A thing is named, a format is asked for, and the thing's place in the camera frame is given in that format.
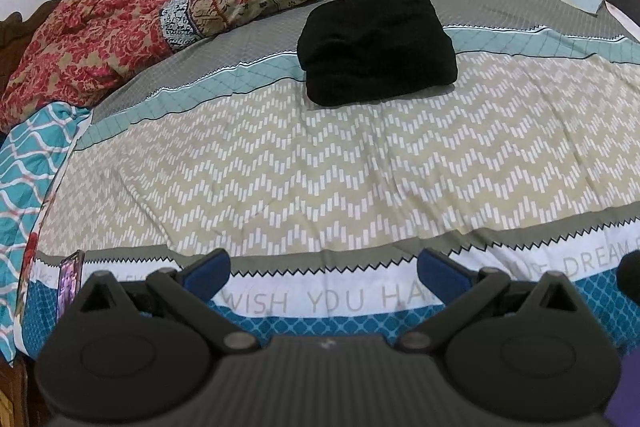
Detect black pants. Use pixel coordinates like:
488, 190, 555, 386
296, 0, 458, 107

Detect smartphone with lit screen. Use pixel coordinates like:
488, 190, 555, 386
56, 251, 85, 320

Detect patterned bed sheet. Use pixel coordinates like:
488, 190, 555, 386
14, 0, 639, 355

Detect teal patterned pillow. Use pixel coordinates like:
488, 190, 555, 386
1, 102, 91, 362

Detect carved wooden headboard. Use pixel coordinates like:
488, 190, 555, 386
0, 0, 61, 92

